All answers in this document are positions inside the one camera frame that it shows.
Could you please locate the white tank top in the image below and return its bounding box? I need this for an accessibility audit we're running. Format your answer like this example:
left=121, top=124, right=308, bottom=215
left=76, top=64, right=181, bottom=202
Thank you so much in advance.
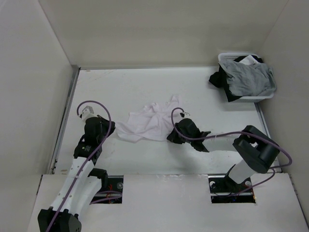
left=115, top=95, right=182, bottom=143

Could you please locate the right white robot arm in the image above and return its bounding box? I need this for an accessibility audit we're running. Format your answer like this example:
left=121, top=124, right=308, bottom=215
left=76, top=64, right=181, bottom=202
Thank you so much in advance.
left=167, top=118, right=280, bottom=191

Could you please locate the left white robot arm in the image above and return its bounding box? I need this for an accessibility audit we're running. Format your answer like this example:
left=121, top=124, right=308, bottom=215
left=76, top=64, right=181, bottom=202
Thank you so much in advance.
left=38, top=116, right=115, bottom=232

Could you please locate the black tank top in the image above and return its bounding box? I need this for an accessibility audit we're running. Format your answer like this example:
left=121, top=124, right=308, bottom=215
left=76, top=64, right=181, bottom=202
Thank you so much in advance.
left=209, top=56, right=264, bottom=102

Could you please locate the grey tank top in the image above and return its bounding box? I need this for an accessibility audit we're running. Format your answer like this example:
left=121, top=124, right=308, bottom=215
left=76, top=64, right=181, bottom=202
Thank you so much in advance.
left=219, top=60, right=277, bottom=97

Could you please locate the white plastic laundry basket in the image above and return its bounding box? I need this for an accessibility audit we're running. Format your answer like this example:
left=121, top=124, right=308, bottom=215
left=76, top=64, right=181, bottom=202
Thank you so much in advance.
left=218, top=52, right=274, bottom=103

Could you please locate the white garment in basket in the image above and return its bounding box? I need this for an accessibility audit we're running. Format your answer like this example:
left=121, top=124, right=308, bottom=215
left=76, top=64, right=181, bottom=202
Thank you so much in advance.
left=239, top=55, right=259, bottom=65

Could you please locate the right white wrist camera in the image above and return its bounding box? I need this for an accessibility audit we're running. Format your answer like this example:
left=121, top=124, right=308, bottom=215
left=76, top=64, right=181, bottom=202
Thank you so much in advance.
left=180, top=112, right=191, bottom=118

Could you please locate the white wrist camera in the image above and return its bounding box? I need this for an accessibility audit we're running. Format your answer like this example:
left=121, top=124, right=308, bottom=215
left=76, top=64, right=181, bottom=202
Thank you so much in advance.
left=180, top=112, right=191, bottom=118
left=80, top=106, right=96, bottom=122

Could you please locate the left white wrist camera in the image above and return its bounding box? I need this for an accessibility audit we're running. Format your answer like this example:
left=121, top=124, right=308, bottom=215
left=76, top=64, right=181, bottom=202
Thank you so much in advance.
left=80, top=106, right=96, bottom=122

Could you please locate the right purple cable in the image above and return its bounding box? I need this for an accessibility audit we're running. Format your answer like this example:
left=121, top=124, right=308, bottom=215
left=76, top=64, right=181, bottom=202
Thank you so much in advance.
left=170, top=107, right=293, bottom=197

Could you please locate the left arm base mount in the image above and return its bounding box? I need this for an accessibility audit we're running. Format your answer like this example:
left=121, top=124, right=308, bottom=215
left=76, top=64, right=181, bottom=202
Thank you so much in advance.
left=91, top=175, right=124, bottom=204

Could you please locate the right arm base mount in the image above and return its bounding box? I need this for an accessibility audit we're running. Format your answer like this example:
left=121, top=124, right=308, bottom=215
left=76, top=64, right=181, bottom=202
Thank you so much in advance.
left=208, top=168, right=255, bottom=203

